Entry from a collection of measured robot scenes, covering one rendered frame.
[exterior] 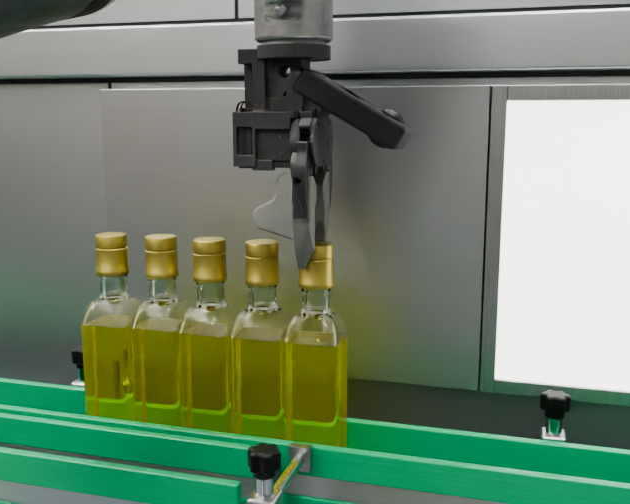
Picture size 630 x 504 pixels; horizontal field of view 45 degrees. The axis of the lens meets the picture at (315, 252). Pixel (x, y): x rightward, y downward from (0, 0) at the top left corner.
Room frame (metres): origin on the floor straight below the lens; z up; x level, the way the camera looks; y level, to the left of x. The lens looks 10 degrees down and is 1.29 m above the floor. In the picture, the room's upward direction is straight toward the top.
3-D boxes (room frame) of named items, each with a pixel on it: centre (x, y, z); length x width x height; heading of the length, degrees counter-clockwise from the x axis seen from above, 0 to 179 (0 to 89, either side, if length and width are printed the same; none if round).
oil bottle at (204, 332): (0.78, 0.11, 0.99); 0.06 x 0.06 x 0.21; 73
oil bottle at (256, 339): (0.76, 0.05, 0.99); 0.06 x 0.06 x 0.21; 74
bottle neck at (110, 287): (0.81, 0.22, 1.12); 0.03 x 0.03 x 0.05
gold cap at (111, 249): (0.81, 0.22, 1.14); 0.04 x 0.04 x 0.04
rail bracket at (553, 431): (0.75, -0.25, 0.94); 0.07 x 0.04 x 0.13; 164
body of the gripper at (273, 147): (0.76, 0.03, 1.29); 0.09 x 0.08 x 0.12; 74
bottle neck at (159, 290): (0.80, 0.16, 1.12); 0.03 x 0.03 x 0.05
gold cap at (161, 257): (0.80, 0.16, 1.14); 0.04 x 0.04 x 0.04
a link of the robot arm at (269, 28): (0.75, 0.02, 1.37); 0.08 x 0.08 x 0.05
